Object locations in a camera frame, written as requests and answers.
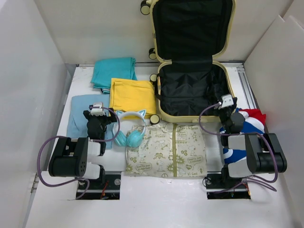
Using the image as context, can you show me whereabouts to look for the light blue shirt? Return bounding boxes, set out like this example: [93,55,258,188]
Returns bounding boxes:
[66,94,113,140]

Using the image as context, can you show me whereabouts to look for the red white blue shirt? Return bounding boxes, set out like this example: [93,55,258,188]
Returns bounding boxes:
[219,108,266,164]

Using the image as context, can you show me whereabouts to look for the cream printed zip pouch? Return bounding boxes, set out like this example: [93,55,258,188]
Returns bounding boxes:
[125,122,207,178]

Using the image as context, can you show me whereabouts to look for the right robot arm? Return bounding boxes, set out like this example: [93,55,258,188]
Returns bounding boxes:
[215,94,287,187]

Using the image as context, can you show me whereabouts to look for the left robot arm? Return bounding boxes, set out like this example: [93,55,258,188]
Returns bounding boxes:
[37,107,120,188]

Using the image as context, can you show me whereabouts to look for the teal cat-ear headphones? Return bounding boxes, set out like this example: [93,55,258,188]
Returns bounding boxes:
[112,109,146,148]

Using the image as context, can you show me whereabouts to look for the yellow folded cloth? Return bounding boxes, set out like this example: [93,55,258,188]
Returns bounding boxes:
[110,78,156,119]

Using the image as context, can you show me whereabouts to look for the teal folded cloth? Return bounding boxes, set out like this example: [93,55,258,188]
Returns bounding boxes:
[91,57,137,94]

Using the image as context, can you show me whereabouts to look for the yellow open suitcase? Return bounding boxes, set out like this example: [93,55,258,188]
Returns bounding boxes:
[140,0,236,123]

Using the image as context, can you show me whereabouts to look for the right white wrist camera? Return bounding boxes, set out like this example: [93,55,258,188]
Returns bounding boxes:
[219,94,234,107]

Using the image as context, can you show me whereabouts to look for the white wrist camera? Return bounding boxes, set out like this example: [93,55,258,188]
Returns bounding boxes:
[219,94,234,107]
[89,102,105,116]

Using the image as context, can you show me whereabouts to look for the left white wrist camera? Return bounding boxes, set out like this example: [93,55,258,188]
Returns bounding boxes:
[89,102,105,116]

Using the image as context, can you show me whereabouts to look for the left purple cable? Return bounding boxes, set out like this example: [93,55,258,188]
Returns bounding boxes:
[37,107,121,200]

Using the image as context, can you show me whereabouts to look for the purple cable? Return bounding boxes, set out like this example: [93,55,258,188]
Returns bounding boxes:
[199,102,278,193]
[37,107,121,200]

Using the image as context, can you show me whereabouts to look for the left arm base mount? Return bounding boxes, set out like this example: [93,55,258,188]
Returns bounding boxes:
[76,172,121,200]

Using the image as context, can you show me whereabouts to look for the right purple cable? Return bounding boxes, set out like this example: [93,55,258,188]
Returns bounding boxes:
[199,102,278,193]

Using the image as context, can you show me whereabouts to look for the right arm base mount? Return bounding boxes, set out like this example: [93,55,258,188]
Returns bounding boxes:
[202,173,251,200]

